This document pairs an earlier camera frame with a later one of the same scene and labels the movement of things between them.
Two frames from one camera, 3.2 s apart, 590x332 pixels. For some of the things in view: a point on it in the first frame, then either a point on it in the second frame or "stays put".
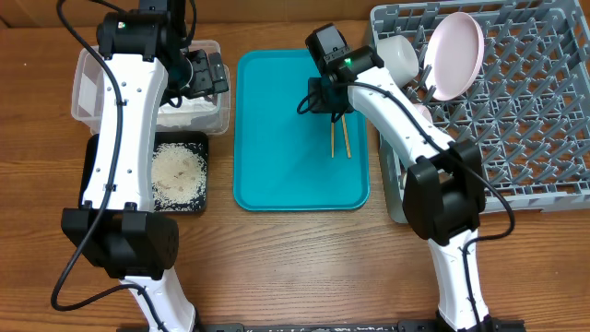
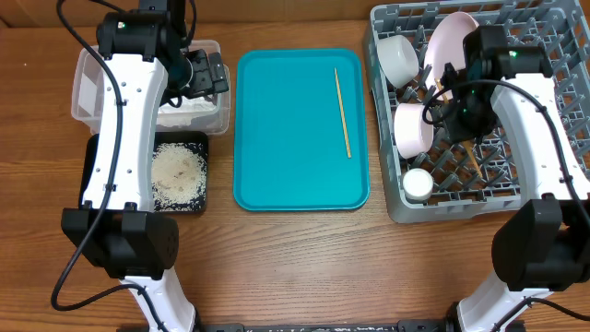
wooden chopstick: x=347 y=136 stays put
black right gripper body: x=320 y=103 → x=473 y=117
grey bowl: x=400 y=58 stays put
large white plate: x=454 y=54 stays put
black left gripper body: x=202 y=81 stays put
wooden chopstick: x=333 y=133 → x=467 y=145
